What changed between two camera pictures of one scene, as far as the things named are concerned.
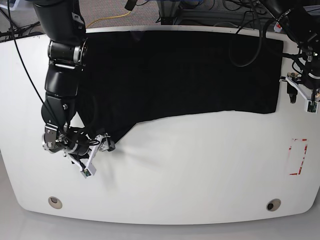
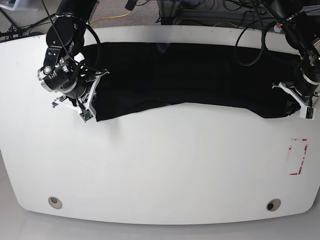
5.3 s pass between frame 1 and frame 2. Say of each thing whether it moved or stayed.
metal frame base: stayed
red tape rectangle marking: stayed
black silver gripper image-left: moved
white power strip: stayed
